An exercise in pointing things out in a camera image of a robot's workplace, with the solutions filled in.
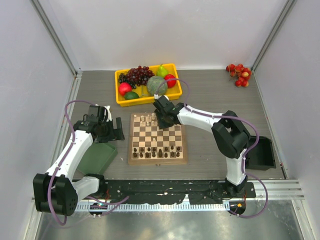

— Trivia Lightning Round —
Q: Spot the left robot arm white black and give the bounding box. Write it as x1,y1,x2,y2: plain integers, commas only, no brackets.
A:
32,105,125,217

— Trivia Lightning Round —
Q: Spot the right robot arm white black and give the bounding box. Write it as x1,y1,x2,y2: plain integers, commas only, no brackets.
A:
153,95,250,196

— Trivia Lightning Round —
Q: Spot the wooden chess board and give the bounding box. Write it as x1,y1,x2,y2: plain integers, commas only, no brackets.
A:
128,112,188,166

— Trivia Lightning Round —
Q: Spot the yellow plastic fruit tray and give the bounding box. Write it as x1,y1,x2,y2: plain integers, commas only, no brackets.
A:
114,63,183,107

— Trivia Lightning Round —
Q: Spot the green plastic tray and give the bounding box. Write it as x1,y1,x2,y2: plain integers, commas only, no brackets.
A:
77,143,118,175

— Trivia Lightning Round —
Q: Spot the red apple right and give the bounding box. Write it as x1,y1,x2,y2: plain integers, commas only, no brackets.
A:
164,74,177,89

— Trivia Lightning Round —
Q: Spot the red apple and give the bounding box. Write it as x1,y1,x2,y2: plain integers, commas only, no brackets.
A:
118,82,132,96
164,74,177,89

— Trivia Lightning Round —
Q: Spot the green melon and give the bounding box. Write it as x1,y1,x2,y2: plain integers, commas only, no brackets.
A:
146,76,168,96

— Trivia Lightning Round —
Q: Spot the green lime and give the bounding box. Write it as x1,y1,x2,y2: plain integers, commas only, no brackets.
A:
124,91,140,101

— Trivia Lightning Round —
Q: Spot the green pear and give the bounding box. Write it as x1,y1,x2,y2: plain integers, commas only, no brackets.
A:
156,64,169,78

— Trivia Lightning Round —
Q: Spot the red grape bunch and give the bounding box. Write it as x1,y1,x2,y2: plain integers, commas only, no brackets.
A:
124,65,155,87

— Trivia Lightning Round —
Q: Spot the red apple left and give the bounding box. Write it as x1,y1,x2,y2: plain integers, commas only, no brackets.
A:
118,82,132,96

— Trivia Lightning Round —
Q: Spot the black grape bunch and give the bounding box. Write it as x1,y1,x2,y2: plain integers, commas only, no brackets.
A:
118,73,136,89

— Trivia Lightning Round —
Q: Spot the red cherry cluster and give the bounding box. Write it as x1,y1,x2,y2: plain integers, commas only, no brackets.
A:
225,63,252,88

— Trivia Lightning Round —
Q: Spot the black plastic bin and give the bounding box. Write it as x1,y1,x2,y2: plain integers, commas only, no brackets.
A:
245,136,276,171

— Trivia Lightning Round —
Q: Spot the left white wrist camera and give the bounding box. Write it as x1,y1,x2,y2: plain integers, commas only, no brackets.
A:
103,105,112,122

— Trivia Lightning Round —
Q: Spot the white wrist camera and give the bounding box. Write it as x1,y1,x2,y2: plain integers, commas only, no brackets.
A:
103,105,112,122
153,94,169,100

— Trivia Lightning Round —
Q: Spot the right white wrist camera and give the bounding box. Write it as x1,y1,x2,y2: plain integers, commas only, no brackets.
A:
153,94,169,100

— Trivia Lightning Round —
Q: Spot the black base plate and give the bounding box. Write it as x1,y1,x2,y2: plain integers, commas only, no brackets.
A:
89,179,256,205

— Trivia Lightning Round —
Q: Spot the white cable duct strip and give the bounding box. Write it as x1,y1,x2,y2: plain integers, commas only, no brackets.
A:
75,201,230,213

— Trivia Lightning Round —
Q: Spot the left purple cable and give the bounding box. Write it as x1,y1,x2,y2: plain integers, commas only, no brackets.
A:
47,100,131,226

